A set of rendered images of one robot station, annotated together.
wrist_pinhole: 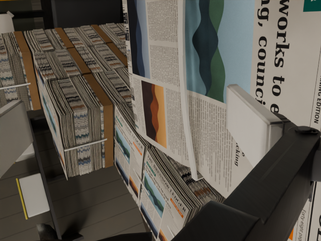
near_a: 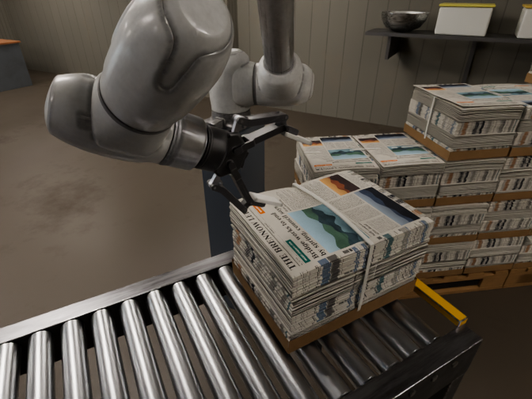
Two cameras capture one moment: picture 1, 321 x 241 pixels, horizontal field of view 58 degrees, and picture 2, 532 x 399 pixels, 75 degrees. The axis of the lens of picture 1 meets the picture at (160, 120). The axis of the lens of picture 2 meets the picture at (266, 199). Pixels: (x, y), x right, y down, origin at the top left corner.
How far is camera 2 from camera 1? 0.55 m
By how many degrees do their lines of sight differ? 34
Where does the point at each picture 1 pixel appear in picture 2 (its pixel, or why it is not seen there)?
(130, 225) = (373, 108)
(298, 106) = (272, 222)
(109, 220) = (390, 90)
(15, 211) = not seen: outside the picture
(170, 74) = (340, 201)
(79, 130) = (443, 119)
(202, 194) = not seen: hidden behind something
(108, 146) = (418, 136)
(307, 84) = (275, 227)
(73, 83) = (503, 134)
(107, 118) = (438, 149)
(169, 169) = not seen: hidden behind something
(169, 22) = (355, 214)
